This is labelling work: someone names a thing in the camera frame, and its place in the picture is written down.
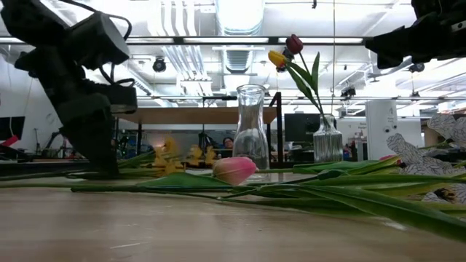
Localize ribbed clear glass vase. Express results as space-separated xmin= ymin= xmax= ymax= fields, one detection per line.
xmin=312 ymin=114 xmax=344 ymax=164

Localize light green flower stem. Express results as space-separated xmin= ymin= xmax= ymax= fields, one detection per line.
xmin=0 ymin=156 xmax=258 ymax=190

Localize yellow artificial tulip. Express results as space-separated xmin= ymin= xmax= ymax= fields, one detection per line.
xmin=268 ymin=49 xmax=328 ymax=128

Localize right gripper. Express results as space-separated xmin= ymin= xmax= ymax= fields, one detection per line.
xmin=366 ymin=0 xmax=466 ymax=70

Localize wooden shelf black metal legs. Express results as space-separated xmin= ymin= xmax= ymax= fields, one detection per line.
xmin=112 ymin=91 xmax=284 ymax=165

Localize red plastic object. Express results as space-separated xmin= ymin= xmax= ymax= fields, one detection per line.
xmin=0 ymin=135 xmax=19 ymax=148

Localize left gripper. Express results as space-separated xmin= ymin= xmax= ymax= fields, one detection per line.
xmin=14 ymin=47 xmax=138 ymax=175

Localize silver ceiling air duct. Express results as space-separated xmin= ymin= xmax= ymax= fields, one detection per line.
xmin=214 ymin=0 xmax=266 ymax=36

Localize black wall screen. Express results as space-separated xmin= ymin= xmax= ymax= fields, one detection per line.
xmin=0 ymin=116 xmax=25 ymax=141

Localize smooth clear glass carafe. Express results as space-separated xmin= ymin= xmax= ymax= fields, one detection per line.
xmin=232 ymin=84 xmax=270 ymax=169

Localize black metal table frame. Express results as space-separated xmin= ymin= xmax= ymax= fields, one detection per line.
xmin=0 ymin=159 xmax=92 ymax=178

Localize black computer monitor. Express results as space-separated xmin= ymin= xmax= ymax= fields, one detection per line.
xmin=284 ymin=113 xmax=323 ymax=143

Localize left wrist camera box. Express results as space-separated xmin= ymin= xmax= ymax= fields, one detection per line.
xmin=68 ymin=12 xmax=131 ymax=71

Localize dark red artificial tulip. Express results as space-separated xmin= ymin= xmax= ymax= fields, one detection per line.
xmin=285 ymin=34 xmax=331 ymax=128

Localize yellow artificial flower spray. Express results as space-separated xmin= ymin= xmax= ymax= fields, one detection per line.
xmin=67 ymin=137 xmax=218 ymax=181

